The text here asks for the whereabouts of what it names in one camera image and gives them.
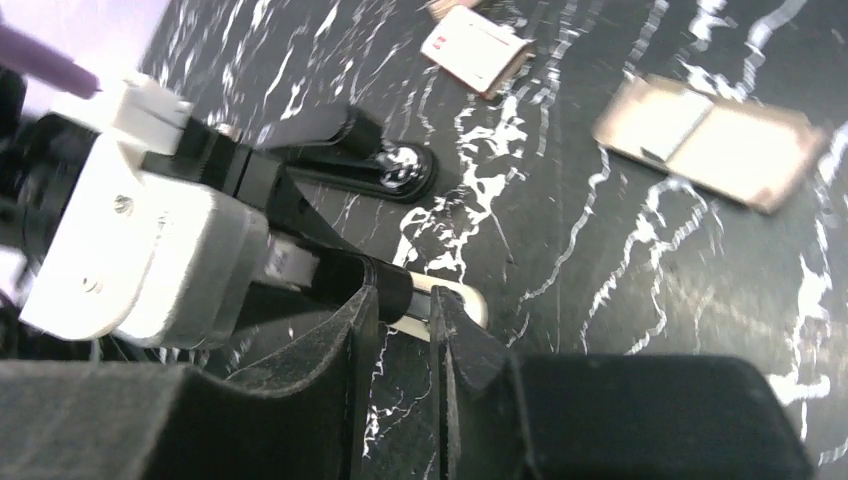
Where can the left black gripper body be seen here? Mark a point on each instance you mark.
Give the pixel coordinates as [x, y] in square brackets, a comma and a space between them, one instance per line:
[41, 161]

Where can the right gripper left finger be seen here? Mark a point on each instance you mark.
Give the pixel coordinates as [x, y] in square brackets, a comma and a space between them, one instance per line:
[299, 413]

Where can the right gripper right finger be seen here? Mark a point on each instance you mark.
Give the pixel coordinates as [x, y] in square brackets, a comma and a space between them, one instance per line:
[500, 414]

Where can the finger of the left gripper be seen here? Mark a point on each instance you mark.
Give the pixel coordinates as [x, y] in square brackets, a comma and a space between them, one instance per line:
[265, 192]

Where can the beige stapler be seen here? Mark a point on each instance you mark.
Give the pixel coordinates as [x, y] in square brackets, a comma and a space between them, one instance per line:
[329, 276]

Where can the red white staple box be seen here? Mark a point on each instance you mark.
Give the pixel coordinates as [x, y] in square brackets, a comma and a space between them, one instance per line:
[479, 53]

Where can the cardboard staple tray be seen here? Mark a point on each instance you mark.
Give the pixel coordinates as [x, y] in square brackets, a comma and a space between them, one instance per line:
[753, 154]

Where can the black stapler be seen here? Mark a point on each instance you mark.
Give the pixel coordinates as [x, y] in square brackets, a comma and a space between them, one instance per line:
[342, 146]

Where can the dark paperback book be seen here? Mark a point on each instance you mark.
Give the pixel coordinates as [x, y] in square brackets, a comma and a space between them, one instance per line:
[438, 9]

